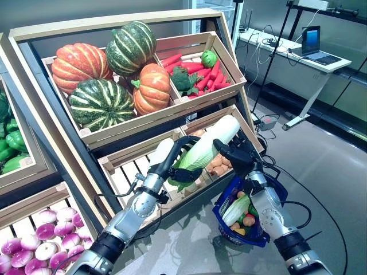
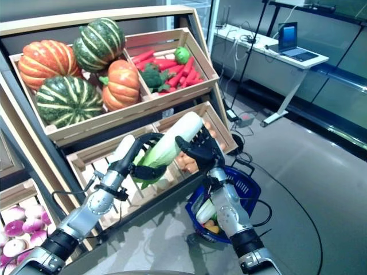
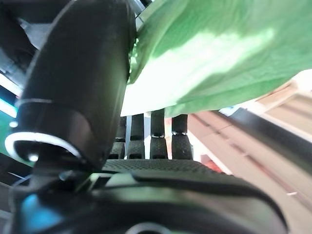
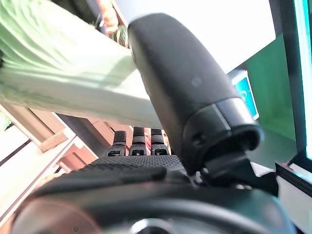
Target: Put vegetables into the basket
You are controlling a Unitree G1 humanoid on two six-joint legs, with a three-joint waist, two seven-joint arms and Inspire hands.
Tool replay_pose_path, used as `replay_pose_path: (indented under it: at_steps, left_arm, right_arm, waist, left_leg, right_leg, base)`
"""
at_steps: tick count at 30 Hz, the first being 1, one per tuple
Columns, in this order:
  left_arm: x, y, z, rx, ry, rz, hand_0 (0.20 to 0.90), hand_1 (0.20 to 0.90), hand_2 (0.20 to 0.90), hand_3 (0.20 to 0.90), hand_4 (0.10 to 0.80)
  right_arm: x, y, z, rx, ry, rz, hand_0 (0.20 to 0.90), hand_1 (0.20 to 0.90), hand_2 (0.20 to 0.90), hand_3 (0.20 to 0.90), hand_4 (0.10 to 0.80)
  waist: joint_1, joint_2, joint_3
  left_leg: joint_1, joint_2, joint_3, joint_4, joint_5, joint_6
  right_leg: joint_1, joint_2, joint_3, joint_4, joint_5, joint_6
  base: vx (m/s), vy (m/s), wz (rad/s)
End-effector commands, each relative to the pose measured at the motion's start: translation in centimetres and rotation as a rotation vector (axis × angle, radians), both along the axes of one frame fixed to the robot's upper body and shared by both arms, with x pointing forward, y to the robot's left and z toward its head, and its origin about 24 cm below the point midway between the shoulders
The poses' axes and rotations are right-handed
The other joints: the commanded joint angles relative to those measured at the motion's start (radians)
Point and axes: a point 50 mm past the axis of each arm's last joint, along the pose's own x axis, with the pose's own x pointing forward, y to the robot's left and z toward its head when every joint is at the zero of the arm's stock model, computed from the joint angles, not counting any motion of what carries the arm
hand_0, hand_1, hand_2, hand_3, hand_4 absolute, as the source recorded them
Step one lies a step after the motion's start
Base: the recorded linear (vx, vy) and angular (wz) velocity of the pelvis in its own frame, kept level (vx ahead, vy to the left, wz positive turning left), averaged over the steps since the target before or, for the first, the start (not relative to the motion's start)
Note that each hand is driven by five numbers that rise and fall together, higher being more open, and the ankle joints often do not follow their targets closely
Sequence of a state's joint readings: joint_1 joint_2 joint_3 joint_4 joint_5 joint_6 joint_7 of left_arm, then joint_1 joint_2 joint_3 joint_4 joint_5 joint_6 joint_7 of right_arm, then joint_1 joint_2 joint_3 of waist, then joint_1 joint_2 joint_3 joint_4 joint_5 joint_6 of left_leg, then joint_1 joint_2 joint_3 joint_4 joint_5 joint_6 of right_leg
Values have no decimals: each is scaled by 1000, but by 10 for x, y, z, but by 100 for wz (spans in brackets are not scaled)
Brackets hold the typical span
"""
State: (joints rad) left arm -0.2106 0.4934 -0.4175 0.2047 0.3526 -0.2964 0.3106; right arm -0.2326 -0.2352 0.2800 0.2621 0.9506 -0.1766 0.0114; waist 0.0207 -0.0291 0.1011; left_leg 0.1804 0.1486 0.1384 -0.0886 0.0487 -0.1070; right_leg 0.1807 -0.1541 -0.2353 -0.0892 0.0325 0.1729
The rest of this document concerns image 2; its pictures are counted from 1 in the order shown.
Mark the robot legs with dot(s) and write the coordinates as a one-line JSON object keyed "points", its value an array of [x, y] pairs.
{"points": [[269, 212]]}

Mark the wooden cabbage crate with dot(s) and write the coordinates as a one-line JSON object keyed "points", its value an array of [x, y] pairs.
{"points": [[94, 154]]}

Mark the wooden pumpkin crate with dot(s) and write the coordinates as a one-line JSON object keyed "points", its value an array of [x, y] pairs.
{"points": [[100, 123]]}

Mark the small orange pumpkin green stem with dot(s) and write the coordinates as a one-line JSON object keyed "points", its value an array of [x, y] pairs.
{"points": [[121, 86]]}

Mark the wooden turnip crate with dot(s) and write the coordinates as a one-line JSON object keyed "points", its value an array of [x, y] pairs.
{"points": [[17, 194]]}

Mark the brown potato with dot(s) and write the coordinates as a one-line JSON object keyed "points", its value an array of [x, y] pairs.
{"points": [[208, 125]]}

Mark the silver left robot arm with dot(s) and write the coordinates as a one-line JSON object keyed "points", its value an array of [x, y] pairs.
{"points": [[83, 215]]}

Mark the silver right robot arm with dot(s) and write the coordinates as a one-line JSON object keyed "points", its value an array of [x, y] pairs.
{"points": [[229, 206]]}

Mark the black power brick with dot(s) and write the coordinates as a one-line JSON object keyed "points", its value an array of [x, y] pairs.
{"points": [[231, 114]]}

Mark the purple white turnip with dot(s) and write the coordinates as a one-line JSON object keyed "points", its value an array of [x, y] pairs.
{"points": [[38, 238], [32, 225], [13, 228], [34, 211], [15, 247], [16, 214], [46, 218]]}

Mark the yellow orange fruit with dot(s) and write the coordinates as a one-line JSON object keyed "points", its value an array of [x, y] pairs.
{"points": [[212, 228]]}

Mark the black router with antennas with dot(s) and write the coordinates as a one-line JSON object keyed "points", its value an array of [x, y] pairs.
{"points": [[222, 25]]}

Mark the white office desk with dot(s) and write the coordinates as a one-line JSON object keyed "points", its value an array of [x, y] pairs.
{"points": [[311, 63]]}

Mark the dark green broccoli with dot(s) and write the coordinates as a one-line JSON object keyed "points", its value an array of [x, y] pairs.
{"points": [[152, 77]]}

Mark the green striped pumpkin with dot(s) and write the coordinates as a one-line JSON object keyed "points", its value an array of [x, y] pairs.
{"points": [[99, 44], [68, 101]]}

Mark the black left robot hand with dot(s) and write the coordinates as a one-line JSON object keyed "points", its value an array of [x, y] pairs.
{"points": [[126, 160]]}

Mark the open grey laptop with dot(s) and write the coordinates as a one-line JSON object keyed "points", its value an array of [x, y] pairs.
{"points": [[288, 35]]}

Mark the grey box red button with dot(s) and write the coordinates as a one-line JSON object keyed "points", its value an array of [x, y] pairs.
{"points": [[246, 120]]}

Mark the red orange carrot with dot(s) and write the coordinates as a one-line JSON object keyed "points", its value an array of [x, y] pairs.
{"points": [[195, 82], [164, 62], [142, 56], [187, 66]]}

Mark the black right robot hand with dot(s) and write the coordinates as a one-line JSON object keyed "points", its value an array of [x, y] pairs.
{"points": [[206, 154]]}

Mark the light green bell pepper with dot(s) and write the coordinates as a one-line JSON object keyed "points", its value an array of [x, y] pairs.
{"points": [[182, 54]]}

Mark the black tripod pole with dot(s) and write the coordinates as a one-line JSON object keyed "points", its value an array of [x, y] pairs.
{"points": [[248, 57]]}

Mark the black metal rack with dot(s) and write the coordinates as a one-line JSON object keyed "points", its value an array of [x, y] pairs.
{"points": [[273, 17]]}

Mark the wooden carrot crate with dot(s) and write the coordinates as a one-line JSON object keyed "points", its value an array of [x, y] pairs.
{"points": [[186, 92]]}

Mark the blue plastic shopping basket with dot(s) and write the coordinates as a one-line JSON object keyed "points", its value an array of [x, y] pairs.
{"points": [[246, 186]]}

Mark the large orange striped pumpkin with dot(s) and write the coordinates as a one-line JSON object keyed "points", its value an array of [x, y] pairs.
{"points": [[47, 64]]}

